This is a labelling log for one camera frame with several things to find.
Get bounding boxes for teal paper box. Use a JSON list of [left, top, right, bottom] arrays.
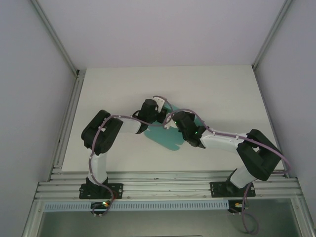
[[144, 102, 205, 152]]

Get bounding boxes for aluminium table edge rails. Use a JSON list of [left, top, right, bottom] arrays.
[[34, 169, 303, 201]]

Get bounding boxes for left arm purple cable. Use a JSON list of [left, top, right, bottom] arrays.
[[88, 95, 173, 207]]

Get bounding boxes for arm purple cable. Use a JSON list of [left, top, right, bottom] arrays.
[[162, 108, 291, 234], [88, 95, 173, 207]]

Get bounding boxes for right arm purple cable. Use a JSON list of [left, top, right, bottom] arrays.
[[162, 108, 291, 234]]

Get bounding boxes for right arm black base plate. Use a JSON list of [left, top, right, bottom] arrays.
[[209, 181, 256, 198]]

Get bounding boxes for aluminium table side rail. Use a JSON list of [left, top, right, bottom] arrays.
[[253, 65, 291, 178], [50, 70, 86, 175]]

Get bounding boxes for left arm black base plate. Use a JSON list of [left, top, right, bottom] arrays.
[[79, 182, 124, 199]]

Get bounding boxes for light blue slotted cable duct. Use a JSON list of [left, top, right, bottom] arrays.
[[45, 200, 230, 212]]

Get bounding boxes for aluminium frame post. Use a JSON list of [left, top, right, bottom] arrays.
[[31, 0, 86, 79], [251, 0, 296, 71]]

